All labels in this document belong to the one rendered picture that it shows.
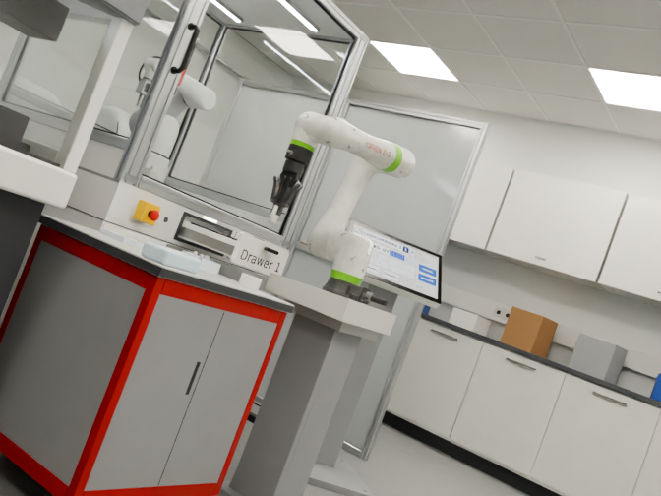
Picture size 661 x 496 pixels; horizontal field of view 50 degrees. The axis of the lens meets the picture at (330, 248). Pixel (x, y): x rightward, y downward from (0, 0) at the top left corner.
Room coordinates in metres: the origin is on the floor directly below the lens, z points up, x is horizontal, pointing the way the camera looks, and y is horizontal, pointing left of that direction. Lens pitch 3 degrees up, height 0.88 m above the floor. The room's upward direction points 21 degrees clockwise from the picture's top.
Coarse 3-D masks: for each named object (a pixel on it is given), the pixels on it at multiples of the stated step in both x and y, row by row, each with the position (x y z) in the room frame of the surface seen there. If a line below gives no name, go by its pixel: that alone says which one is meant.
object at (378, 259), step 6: (372, 258) 3.38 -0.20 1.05; (378, 258) 3.40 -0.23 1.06; (384, 258) 3.41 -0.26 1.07; (390, 258) 3.43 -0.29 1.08; (378, 264) 3.38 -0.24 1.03; (384, 264) 3.39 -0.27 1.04; (390, 264) 3.41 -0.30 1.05; (396, 264) 3.43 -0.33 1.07; (402, 264) 3.44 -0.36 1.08; (390, 270) 3.39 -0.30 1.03; (396, 270) 3.41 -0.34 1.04; (402, 270) 3.42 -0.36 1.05; (408, 270) 3.44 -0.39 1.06; (414, 270) 3.45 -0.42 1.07; (408, 276) 3.42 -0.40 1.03; (414, 276) 3.43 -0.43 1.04
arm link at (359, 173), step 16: (352, 160) 2.89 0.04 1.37; (352, 176) 2.86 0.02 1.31; (368, 176) 2.88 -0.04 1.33; (336, 192) 2.87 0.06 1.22; (352, 192) 2.85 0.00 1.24; (336, 208) 2.83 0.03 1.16; (352, 208) 2.86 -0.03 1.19; (320, 224) 2.82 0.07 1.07; (336, 224) 2.81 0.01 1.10; (320, 240) 2.78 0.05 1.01; (320, 256) 2.81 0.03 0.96
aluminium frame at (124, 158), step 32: (192, 0) 2.40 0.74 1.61; (320, 0) 2.90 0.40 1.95; (192, 32) 2.45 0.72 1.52; (352, 32) 3.13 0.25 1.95; (160, 64) 2.41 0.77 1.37; (352, 64) 3.20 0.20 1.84; (160, 96) 2.42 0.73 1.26; (96, 128) 2.55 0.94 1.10; (96, 160) 2.49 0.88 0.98; (128, 160) 2.40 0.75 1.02; (320, 160) 3.22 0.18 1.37; (160, 192) 2.55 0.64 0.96; (256, 224) 3.01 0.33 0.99; (288, 224) 3.18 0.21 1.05
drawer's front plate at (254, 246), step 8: (240, 240) 2.49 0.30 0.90; (248, 240) 2.52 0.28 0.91; (256, 240) 2.55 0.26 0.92; (240, 248) 2.50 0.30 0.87; (248, 248) 2.53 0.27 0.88; (256, 248) 2.56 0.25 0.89; (272, 248) 2.64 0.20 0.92; (280, 248) 2.67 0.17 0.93; (232, 256) 2.49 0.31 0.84; (240, 256) 2.51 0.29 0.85; (248, 256) 2.54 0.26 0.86; (256, 256) 2.58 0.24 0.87; (264, 256) 2.61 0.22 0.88; (272, 256) 2.65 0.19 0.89; (280, 256) 2.69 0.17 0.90; (240, 264) 2.52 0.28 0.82; (248, 264) 2.56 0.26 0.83; (256, 264) 2.59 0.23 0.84; (272, 264) 2.67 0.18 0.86; (280, 264) 2.70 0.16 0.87; (264, 272) 2.64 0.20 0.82; (272, 272) 2.68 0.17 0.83; (280, 272) 2.72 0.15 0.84
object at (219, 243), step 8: (184, 224) 2.68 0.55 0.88; (192, 224) 2.66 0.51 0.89; (184, 232) 2.67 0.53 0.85; (192, 232) 2.64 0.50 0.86; (200, 232) 2.63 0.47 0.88; (208, 232) 2.61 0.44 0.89; (192, 240) 2.64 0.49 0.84; (200, 240) 2.61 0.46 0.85; (208, 240) 2.59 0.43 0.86; (216, 240) 2.57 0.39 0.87; (224, 240) 2.55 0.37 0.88; (232, 240) 2.53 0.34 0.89; (216, 248) 2.56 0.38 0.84; (224, 248) 2.54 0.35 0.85; (232, 248) 2.52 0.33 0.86
